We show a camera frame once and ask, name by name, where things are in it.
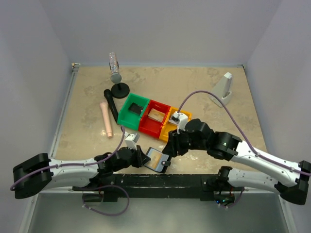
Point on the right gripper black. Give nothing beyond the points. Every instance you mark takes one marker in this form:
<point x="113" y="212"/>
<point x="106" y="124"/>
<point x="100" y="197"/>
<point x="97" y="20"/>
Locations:
<point x="173" y="142"/>

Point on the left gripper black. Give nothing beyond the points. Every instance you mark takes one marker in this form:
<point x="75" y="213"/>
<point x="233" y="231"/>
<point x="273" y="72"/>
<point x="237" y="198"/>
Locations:
<point x="139" y="156"/>

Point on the gold VIP card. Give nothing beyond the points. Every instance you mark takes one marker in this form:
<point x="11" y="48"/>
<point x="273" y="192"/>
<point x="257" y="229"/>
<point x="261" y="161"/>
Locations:
<point x="155" y="159"/>

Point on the black leather card holder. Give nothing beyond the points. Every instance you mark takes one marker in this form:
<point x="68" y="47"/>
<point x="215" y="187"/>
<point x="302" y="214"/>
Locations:
<point x="159" y="162"/>

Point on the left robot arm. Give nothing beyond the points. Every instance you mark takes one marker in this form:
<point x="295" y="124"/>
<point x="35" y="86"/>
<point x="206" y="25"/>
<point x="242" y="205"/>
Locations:
<point x="41" y="172"/>

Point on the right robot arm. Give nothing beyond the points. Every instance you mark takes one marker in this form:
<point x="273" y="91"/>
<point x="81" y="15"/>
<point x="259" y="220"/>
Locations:
<point x="288" y="179"/>

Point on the silver cards in yellow bin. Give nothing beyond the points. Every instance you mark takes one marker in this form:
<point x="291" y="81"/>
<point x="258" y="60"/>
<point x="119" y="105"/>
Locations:
<point x="173" y="120"/>

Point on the gold cards in red bin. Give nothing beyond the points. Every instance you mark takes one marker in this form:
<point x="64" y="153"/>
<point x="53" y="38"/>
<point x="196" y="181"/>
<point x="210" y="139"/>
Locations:
<point x="156" y="115"/>

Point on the yellow plastic bin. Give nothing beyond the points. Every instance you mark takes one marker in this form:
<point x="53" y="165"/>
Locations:
<point x="167" y="125"/>

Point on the red plastic bin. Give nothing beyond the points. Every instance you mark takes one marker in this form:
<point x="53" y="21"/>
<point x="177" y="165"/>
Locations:
<point x="149" y="126"/>

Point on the green plastic bin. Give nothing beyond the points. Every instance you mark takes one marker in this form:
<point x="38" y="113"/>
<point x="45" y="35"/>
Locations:
<point x="129" y="119"/>

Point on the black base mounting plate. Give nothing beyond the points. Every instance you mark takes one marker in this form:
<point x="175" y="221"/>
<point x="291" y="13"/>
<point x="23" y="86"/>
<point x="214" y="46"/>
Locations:
<point x="160" y="186"/>

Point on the pink cylinder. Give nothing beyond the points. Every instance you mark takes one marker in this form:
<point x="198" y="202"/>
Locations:
<point x="107" y="124"/>

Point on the glitter tube on black stand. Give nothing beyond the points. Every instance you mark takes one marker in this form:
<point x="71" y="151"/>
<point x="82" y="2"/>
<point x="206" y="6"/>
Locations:
<point x="119" y="90"/>

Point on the white wedge stand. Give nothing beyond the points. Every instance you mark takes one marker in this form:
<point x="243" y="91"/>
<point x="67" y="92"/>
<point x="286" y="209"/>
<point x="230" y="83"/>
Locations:
<point x="222" y="89"/>

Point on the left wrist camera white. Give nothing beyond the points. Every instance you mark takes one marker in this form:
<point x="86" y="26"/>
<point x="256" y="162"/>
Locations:
<point x="131" y="140"/>

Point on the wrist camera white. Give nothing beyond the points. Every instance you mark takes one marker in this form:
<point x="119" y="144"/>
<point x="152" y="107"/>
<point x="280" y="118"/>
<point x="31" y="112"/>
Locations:
<point x="183" y="120"/>
<point x="131" y="140"/>

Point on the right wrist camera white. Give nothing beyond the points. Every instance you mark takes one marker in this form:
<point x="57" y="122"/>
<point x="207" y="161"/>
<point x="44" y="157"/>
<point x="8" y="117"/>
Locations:
<point x="183" y="120"/>

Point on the black bin handle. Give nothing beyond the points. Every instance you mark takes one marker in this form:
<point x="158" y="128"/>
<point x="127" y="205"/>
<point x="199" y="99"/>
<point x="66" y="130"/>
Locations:
<point x="109" y="97"/>

